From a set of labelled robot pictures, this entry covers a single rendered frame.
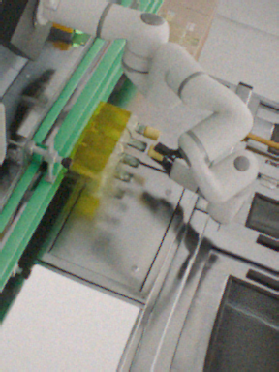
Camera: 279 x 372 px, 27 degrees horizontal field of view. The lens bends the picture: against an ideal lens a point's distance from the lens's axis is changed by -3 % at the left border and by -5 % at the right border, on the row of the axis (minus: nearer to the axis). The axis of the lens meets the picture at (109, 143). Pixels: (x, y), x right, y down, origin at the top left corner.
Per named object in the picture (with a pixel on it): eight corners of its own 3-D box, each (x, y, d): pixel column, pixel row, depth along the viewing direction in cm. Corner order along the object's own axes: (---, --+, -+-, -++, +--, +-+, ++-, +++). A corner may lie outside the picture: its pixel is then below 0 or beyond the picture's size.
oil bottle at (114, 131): (57, 127, 178) (125, 154, 175) (58, 115, 173) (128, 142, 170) (65, 114, 181) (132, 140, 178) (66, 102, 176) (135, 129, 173)
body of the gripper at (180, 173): (208, 186, 174) (178, 166, 177) (217, 166, 166) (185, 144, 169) (195, 202, 170) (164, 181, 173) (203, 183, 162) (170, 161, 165)
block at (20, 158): (1, 160, 158) (23, 170, 157) (-1, 139, 151) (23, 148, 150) (7, 150, 160) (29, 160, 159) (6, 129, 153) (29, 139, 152)
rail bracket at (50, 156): (23, 173, 159) (66, 192, 157) (23, 135, 145) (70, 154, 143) (28, 165, 160) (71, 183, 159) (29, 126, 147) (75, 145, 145)
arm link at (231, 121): (165, 91, 126) (203, 138, 118) (216, 58, 127) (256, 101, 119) (176, 125, 137) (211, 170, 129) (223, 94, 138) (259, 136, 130)
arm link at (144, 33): (115, -8, 142) (177, 15, 139) (106, 35, 151) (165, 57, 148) (101, 10, 135) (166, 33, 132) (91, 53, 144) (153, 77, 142)
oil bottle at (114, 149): (48, 142, 174) (117, 170, 171) (49, 131, 170) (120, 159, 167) (57, 129, 178) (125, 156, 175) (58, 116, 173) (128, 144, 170)
